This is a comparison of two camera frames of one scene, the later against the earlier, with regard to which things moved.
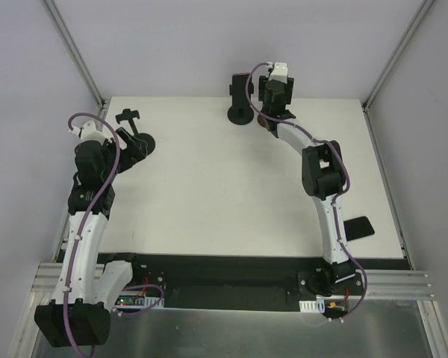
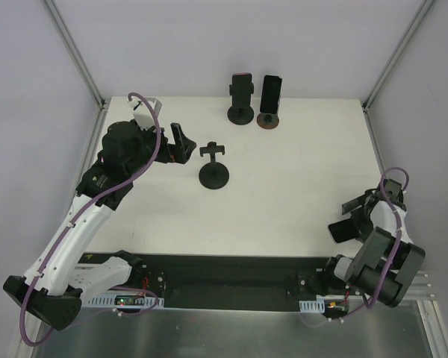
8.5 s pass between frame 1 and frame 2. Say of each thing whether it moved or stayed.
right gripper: moved
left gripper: moved
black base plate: stayed
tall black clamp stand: moved
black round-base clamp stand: stayed
